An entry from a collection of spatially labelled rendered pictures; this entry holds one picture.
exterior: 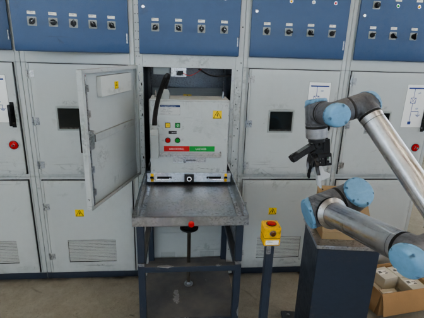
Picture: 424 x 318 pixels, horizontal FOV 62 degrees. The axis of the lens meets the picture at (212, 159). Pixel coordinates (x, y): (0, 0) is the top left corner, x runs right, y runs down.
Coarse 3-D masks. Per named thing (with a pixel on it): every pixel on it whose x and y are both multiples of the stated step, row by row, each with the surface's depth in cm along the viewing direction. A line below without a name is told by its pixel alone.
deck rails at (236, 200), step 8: (232, 176) 226; (144, 184) 216; (232, 184) 225; (144, 192) 213; (232, 192) 217; (144, 200) 203; (232, 200) 207; (240, 200) 195; (144, 208) 193; (240, 208) 195
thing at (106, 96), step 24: (96, 72) 180; (120, 72) 210; (96, 96) 187; (120, 96) 213; (96, 120) 190; (120, 120) 216; (96, 144) 192; (120, 144) 219; (96, 168) 195; (120, 168) 222; (96, 192) 193
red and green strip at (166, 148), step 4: (164, 148) 221; (168, 148) 222; (172, 148) 222; (176, 148) 222; (180, 148) 222; (184, 148) 222; (188, 148) 223; (192, 148) 223; (196, 148) 223; (200, 148) 223; (204, 148) 224; (208, 148) 224; (212, 148) 224
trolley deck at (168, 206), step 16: (144, 176) 241; (160, 192) 215; (176, 192) 216; (192, 192) 216; (208, 192) 217; (224, 192) 218; (160, 208) 194; (176, 208) 195; (192, 208) 195; (208, 208) 196; (224, 208) 197; (144, 224) 185; (160, 224) 186; (176, 224) 186; (208, 224) 188; (224, 224) 189; (240, 224) 190
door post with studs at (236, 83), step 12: (240, 24) 223; (240, 36) 225; (240, 48) 228; (240, 60) 230; (240, 72) 232; (240, 84) 235; (240, 96) 237; (228, 144) 247; (228, 156) 250; (228, 252) 273
